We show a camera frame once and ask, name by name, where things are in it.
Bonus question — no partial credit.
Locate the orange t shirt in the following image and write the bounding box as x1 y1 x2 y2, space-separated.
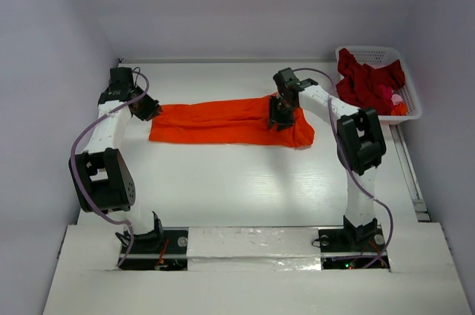
148 95 315 149

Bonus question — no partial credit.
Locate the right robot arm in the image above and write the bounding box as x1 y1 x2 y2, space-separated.
268 68 387 252

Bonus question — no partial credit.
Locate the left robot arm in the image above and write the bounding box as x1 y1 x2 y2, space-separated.
68 67 162 246

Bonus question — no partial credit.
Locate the dark red t shirt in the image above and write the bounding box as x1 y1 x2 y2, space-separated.
336 48 406 116

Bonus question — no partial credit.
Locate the white plastic basket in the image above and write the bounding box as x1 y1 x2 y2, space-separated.
335 45 422 124

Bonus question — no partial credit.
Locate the pink cloth in basket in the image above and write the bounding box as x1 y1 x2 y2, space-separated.
379 85 403 108

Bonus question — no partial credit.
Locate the small orange cloth in basket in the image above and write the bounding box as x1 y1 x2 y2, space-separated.
391 102 408 117

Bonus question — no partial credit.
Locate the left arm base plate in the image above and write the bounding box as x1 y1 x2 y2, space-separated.
119 228 189 271

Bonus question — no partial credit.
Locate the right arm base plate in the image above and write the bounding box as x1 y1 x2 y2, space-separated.
312 227 386 270

